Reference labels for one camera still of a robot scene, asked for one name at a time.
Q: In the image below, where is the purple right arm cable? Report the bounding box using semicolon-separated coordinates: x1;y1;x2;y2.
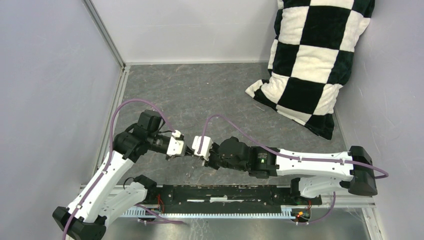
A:
197;114;390;226

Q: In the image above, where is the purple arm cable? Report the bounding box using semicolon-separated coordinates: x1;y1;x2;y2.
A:
61;98;186;240
197;114;390;226

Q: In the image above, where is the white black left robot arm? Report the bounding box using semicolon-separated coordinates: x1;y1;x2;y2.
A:
52;110;194;240

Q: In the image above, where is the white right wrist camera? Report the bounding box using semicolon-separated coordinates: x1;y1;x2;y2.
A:
191;136;214;162

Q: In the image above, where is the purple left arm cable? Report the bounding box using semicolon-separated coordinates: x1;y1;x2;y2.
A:
61;98;186;240

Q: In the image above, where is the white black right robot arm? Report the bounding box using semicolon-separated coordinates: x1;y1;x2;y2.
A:
192;136;378;204

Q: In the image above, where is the aluminium frame rail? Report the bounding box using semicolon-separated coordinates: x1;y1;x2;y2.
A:
82;0;131;173

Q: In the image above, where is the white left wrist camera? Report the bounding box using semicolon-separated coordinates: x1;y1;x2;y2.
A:
166;130;187;156

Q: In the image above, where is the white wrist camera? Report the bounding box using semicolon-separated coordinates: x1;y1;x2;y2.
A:
191;136;214;162
166;130;187;156

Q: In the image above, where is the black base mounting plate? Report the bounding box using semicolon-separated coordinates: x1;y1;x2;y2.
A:
141;185;323;214

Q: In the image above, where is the white slotted cable duct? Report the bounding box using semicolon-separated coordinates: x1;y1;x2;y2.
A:
86;206;294;220

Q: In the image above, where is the black white checkered pillow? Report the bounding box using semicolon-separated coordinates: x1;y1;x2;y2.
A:
245;0;376;140

